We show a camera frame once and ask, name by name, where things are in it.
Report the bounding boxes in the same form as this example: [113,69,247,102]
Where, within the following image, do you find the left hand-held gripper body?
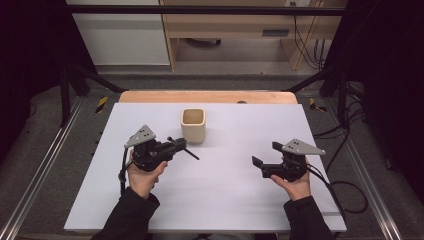
[123,124,176,173]

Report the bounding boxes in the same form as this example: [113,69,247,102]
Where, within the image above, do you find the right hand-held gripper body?
[260,138,327,183]

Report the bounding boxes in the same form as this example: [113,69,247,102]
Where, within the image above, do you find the black pen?
[167,135,201,161]

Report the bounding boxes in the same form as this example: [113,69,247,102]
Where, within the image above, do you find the person's right hand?
[269,159,313,202]

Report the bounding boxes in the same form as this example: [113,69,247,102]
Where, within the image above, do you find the person's left hand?
[126,148,169,200]

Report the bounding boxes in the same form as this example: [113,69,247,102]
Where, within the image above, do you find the beige square pen holder cup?
[180,107,207,146]

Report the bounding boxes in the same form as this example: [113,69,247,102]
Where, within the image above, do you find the white board sheet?
[63,102,348,233]

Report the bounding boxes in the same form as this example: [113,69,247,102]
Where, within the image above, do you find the yellow clamp right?
[308,97,328,113]

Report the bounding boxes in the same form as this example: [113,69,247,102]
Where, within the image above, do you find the yellow clamp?
[308,97,328,113]
[95,95,110,114]

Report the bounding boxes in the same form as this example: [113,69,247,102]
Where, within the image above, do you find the yellow clamp left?
[95,95,110,114]

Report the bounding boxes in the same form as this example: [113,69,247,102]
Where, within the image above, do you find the grey socket panel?
[261,29,290,37]

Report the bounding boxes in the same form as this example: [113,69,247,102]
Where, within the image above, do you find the white cabinet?
[65,0,171,66]

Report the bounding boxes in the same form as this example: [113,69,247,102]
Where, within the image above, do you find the light wooden desk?
[159,0,349,72]

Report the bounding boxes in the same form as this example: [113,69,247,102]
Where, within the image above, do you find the black curtain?
[319,0,424,205]
[0,0,98,163]

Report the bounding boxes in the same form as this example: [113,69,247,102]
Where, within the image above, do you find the left hand-held gripper black cable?
[118,146,135,196]

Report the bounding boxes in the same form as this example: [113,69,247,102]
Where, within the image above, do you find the hand-held gripper black cable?
[301,159,369,228]
[118,146,135,196]

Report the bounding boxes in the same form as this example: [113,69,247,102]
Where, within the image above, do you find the black floor cables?
[313,81,368,174]

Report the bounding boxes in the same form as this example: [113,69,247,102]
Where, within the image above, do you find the right hand-held gripper black cable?
[301,159,369,228]

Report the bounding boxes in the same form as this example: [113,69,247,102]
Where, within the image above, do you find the black metal frame stand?
[285,65,350,129]
[59,62,128,128]

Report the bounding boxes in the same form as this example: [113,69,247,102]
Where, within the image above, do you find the aluminium floor rail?
[0,95,85,240]
[323,98,405,240]

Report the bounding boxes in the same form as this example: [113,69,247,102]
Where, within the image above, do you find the hanging black cables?
[289,1,327,71]

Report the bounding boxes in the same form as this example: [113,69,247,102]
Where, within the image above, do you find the black horizontal frame bar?
[66,4,348,17]

